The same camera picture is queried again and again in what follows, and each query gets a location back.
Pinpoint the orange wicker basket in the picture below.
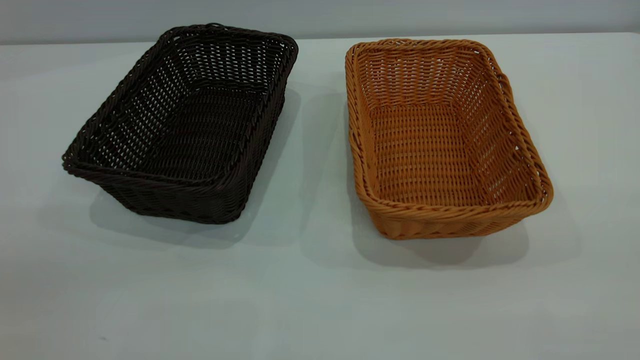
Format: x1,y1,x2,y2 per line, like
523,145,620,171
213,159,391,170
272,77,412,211
344,37,555,240

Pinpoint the black wicker basket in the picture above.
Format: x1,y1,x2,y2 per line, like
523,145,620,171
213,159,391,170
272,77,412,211
61,22,299,225

